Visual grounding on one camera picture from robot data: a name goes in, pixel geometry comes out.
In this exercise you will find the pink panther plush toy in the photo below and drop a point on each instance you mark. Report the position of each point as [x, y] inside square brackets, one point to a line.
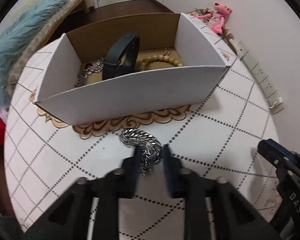
[217, 18]

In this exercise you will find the white patterned tablecloth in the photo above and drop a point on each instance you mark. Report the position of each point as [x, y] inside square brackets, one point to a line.
[215, 137]

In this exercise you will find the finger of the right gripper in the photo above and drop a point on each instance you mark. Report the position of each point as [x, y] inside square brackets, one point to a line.
[275, 158]
[279, 147]

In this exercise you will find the black smart band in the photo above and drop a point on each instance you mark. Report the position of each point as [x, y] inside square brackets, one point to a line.
[121, 57]

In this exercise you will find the white wall socket strip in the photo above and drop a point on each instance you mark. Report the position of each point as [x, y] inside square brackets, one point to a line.
[274, 100]

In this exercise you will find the bed with checkered mattress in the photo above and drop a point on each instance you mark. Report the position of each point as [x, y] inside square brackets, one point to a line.
[45, 37]

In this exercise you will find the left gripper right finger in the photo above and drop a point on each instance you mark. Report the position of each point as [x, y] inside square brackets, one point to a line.
[173, 176]

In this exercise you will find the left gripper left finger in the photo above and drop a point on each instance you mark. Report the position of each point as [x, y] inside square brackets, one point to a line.
[129, 178]

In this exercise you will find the white cardboard box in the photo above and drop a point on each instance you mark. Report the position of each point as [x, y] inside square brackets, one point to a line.
[176, 65]

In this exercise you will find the checkered brown cushion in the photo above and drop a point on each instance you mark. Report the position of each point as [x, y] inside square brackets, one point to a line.
[208, 33]

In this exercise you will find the teal blue duvet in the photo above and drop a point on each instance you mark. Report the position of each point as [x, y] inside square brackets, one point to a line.
[8, 52]

